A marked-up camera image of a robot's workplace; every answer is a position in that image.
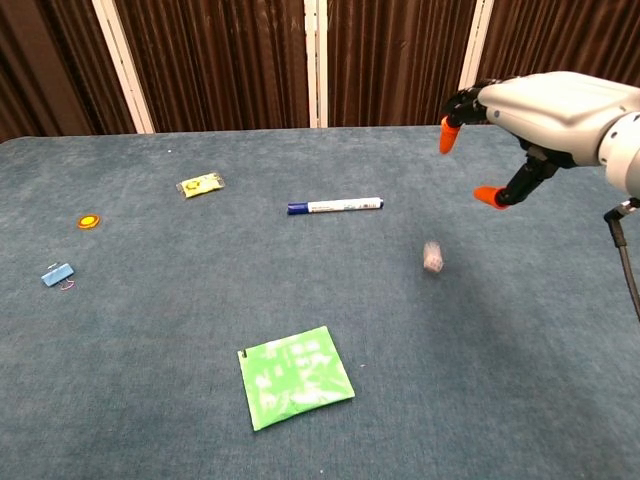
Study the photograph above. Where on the blue felt table cover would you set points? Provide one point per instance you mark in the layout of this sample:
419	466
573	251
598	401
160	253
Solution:
150	350

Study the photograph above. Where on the blue white marker pen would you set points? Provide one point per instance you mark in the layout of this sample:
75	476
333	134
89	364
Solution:
340	205

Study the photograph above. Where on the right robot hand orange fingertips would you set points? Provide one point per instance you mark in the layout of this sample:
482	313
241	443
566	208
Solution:
550	110

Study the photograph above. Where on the green white sachet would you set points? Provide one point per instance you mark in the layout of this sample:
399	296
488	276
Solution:
295	380

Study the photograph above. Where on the small white die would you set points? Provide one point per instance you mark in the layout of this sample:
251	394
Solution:
433	257

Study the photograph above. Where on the brown curtain screen panel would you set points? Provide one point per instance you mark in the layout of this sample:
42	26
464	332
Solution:
560	35
400	55
50	60
225	60

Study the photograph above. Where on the orange round button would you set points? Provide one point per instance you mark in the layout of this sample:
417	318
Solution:
89	221

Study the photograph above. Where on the blue binder clip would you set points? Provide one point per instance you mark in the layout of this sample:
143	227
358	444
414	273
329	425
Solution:
56	275

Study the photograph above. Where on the small yellow clear packet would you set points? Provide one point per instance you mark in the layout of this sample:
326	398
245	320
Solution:
200	185

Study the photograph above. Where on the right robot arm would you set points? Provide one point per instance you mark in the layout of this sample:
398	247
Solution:
625	155

